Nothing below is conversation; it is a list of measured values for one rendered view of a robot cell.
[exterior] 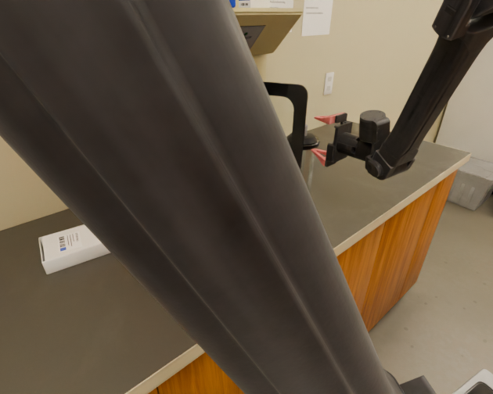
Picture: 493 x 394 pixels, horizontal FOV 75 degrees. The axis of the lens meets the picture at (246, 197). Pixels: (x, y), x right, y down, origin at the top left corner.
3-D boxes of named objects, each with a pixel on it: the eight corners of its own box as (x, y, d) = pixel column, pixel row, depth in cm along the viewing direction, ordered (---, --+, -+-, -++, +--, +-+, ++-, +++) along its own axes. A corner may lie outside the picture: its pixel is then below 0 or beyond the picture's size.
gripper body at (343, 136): (347, 119, 86) (372, 126, 82) (341, 155, 92) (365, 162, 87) (332, 124, 83) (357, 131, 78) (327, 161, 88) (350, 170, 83)
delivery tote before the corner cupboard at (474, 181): (409, 188, 312) (418, 157, 295) (428, 176, 335) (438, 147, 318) (477, 214, 272) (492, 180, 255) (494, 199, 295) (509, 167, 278)
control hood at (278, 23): (154, 63, 66) (146, 7, 61) (267, 52, 84) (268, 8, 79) (183, 70, 58) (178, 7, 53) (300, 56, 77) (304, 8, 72)
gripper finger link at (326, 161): (321, 130, 94) (348, 138, 88) (318, 153, 98) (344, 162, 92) (306, 135, 91) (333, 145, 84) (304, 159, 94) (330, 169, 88)
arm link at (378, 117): (377, 180, 74) (408, 168, 75) (381, 136, 67) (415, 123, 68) (347, 157, 83) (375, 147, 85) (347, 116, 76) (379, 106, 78)
